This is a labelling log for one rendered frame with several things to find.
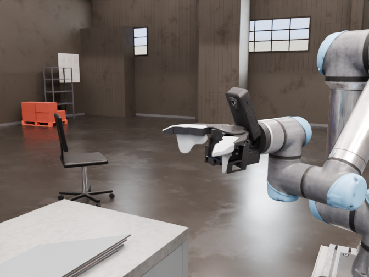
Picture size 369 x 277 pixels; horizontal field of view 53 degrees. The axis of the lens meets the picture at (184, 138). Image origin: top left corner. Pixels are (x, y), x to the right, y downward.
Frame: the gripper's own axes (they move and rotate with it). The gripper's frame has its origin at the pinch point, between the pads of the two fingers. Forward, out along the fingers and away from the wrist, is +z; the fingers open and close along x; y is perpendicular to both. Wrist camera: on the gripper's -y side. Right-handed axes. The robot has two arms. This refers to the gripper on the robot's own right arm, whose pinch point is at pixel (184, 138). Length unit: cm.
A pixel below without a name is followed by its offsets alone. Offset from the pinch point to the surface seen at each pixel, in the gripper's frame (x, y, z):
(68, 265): 32, 43, 10
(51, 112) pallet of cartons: 1046, 249, -315
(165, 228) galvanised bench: 40, 47, -27
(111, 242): 37, 44, -5
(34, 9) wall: 1249, -46, -333
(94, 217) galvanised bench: 64, 50, -12
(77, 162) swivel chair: 335, 136, -113
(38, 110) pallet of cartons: 1079, 249, -287
